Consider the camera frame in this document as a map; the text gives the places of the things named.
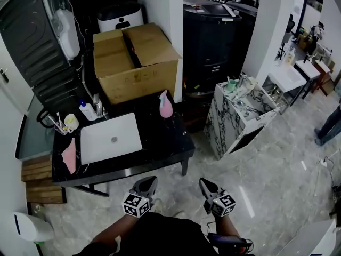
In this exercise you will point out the white toothbrush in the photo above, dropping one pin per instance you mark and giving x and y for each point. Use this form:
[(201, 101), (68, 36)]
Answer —
[(59, 119)]

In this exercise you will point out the clear glass tumbler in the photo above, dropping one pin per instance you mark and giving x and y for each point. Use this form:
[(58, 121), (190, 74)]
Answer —
[(61, 129)]

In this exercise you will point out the white sink on black frame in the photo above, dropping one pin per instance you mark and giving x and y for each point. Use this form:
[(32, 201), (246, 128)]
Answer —
[(309, 69)]

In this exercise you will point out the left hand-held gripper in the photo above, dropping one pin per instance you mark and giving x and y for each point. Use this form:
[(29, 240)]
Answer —
[(136, 204)]

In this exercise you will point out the person's left forearm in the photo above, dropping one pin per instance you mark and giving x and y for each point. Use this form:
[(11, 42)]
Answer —
[(114, 228)]

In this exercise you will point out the grey glass panel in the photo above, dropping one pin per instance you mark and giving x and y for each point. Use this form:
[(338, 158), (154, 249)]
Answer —
[(34, 135)]

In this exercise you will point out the green cup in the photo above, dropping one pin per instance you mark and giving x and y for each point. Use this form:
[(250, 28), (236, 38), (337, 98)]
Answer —
[(231, 85)]

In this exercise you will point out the brown wooden cabinet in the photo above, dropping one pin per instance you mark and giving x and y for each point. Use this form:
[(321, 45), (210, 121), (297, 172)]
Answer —
[(325, 76)]

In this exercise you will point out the pink spray bottle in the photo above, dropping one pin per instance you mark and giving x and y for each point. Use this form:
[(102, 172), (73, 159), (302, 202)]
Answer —
[(166, 107)]

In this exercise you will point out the black wrist-worn device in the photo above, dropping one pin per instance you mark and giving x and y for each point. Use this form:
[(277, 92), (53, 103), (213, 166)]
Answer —
[(229, 241)]

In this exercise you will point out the black marble vanity table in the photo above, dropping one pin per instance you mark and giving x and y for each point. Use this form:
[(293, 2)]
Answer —
[(160, 140)]

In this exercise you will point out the pink cloth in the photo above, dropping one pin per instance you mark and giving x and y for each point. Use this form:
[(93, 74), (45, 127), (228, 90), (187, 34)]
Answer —
[(69, 156)]

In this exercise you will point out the white sink on steel rack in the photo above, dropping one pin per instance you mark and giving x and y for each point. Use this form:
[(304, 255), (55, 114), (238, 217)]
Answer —
[(286, 80)]

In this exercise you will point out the dark grey appliance back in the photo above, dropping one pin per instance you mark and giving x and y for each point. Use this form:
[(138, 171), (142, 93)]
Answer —
[(29, 36)]

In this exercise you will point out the white plastic appliance cover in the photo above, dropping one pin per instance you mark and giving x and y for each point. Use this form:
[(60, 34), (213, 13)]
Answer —
[(66, 33)]

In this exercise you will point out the white rounded bin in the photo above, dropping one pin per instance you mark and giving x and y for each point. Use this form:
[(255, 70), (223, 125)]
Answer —
[(29, 227)]

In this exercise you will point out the small chrome faucet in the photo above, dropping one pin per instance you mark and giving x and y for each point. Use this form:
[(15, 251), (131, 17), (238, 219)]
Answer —
[(242, 80)]

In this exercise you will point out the white rectangular sink basin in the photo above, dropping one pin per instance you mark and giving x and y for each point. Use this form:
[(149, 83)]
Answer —
[(106, 132)]

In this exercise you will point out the person's right forearm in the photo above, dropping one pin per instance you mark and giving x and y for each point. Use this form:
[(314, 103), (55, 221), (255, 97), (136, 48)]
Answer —
[(226, 225)]

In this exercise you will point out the white veined marble vanity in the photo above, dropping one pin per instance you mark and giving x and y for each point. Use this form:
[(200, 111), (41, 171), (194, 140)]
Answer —
[(226, 121)]

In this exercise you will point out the white pump lotion bottle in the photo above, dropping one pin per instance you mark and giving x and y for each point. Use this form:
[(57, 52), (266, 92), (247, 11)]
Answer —
[(88, 112)]

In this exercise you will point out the white soap bottle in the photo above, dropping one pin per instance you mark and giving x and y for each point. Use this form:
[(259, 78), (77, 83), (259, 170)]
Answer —
[(291, 57)]

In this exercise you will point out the white mug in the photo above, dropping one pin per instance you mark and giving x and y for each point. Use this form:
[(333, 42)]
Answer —
[(72, 123)]

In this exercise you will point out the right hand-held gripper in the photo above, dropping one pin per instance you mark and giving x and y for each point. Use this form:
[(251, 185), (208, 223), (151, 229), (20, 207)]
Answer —
[(222, 203)]

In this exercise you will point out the white bin with black lid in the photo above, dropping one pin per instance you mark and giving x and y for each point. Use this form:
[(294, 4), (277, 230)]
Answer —
[(120, 16)]

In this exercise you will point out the person's white shoe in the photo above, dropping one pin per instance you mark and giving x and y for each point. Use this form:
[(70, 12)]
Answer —
[(157, 205)]

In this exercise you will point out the wooden slat steps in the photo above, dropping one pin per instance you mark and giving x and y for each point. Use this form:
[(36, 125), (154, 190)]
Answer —
[(40, 180)]

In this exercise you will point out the person's black shirt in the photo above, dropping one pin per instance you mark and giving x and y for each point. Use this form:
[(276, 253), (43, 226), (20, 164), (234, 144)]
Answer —
[(165, 236)]

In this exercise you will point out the white power strip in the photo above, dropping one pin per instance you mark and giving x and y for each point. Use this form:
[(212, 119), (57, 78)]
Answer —
[(324, 163)]

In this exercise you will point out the large cardboard box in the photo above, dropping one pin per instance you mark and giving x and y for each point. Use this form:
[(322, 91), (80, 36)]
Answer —
[(128, 71)]

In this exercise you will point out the large black machine cabinet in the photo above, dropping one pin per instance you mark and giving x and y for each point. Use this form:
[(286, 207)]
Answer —
[(210, 41)]

